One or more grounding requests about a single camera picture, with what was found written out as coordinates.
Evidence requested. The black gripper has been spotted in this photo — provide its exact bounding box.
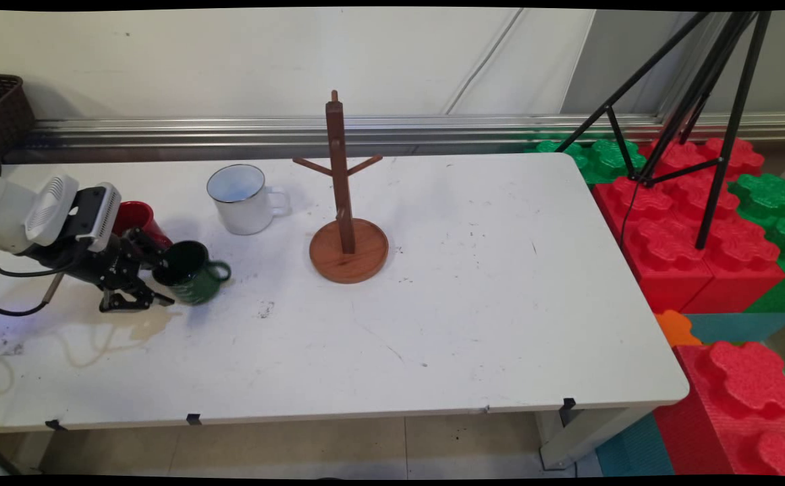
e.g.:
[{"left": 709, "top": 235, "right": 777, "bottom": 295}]
[{"left": 30, "top": 227, "right": 176, "bottom": 314}]

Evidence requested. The red mug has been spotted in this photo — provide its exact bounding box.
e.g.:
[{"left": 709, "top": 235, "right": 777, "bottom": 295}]
[{"left": 113, "top": 200, "right": 174, "bottom": 251}]

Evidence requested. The green enamel mug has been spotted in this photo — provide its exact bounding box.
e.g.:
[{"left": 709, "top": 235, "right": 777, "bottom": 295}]
[{"left": 152, "top": 240, "right": 233, "bottom": 306}]

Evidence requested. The white enamel mug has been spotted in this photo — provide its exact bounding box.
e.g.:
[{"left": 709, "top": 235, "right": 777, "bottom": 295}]
[{"left": 206, "top": 163, "right": 291, "bottom": 236}]

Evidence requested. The wooden mug tree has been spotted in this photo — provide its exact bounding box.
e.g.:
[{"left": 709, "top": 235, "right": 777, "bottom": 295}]
[{"left": 291, "top": 90, "right": 390, "bottom": 285}]

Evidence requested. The dark wicker basket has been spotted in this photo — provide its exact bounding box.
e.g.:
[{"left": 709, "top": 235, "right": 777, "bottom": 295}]
[{"left": 0, "top": 73, "right": 36, "bottom": 161}]

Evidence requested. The green foam block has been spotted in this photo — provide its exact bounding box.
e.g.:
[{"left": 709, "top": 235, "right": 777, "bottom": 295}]
[
  {"left": 524, "top": 138, "right": 648, "bottom": 185},
  {"left": 728, "top": 172, "right": 785, "bottom": 315}
]

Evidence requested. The white table leg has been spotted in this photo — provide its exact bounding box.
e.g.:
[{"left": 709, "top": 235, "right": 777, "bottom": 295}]
[{"left": 536, "top": 405, "right": 657, "bottom": 472}]

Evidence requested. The teal foam block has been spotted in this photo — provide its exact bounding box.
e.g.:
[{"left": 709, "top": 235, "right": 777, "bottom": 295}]
[{"left": 595, "top": 412, "right": 676, "bottom": 477}]

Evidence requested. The red foam block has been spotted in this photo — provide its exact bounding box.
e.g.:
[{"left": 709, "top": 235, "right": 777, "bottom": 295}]
[
  {"left": 591, "top": 138, "right": 717, "bottom": 315},
  {"left": 653, "top": 340, "right": 785, "bottom": 477},
  {"left": 655, "top": 138, "right": 785, "bottom": 315}
]

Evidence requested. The orange foam piece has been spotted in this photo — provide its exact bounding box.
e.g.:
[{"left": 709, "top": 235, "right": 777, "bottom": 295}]
[{"left": 654, "top": 309, "right": 704, "bottom": 349}]

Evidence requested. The black tripod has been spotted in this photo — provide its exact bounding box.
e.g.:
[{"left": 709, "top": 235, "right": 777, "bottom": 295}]
[{"left": 554, "top": 10, "right": 774, "bottom": 251}]

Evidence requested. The teal foam piece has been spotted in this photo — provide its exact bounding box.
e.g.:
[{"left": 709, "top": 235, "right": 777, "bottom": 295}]
[{"left": 685, "top": 311, "right": 785, "bottom": 347}]

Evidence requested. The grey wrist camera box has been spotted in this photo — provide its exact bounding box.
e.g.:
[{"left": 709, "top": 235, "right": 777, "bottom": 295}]
[{"left": 76, "top": 182, "right": 124, "bottom": 254}]

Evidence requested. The aluminium wall rail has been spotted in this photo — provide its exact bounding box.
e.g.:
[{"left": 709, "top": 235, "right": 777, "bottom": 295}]
[{"left": 4, "top": 113, "right": 785, "bottom": 165}]

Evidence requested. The black floor cable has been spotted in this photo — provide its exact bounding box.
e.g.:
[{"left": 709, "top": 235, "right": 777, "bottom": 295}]
[{"left": 0, "top": 437, "right": 25, "bottom": 475}]

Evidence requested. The white wall conduit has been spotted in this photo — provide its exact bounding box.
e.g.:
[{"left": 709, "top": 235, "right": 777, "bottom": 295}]
[{"left": 441, "top": 8, "right": 526, "bottom": 116}]

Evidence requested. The thin black tripod cable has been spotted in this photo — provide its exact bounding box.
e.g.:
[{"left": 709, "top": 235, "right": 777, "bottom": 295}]
[{"left": 620, "top": 178, "right": 640, "bottom": 248}]

